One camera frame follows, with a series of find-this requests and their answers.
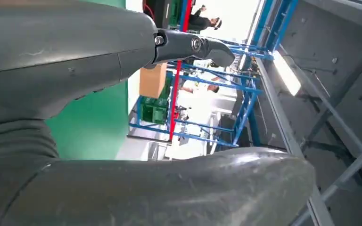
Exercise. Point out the blue metal rack frame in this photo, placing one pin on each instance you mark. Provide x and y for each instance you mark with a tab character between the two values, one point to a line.
245	103

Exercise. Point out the brown cardboard box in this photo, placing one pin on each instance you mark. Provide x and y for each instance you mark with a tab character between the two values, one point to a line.
153	80

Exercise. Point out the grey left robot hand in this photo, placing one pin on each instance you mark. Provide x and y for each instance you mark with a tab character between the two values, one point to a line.
59	40

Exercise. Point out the red upright pole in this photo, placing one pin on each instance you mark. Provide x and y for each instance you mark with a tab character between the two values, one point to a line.
176	93

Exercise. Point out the long ceiling light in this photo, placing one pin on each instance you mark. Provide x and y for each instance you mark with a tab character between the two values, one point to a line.
286	74

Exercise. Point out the green plastic crate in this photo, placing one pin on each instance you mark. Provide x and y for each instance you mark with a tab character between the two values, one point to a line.
154	110

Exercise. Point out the ribbed grey left arm sleeve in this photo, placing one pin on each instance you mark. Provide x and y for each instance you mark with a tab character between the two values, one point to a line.
18	140

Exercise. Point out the person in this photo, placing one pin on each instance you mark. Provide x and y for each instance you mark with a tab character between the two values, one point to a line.
199	90
204	21

